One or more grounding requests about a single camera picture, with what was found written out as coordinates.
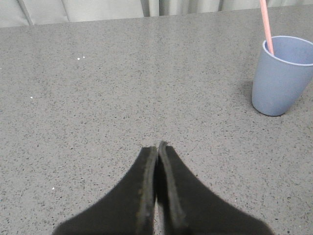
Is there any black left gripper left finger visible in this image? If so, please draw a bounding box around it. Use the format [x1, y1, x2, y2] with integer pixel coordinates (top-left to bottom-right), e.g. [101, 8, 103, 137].
[53, 146, 157, 235]

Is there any blue plastic cup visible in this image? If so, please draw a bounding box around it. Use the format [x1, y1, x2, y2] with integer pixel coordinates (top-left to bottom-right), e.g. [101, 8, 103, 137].
[251, 36, 313, 116]

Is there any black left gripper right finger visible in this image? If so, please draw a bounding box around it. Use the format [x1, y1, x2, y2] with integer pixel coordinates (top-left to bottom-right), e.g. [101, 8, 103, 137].
[158, 141, 273, 235]

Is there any grey pleated curtain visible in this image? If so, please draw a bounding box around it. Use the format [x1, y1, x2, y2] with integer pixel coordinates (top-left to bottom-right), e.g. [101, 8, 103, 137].
[0, 0, 313, 28]

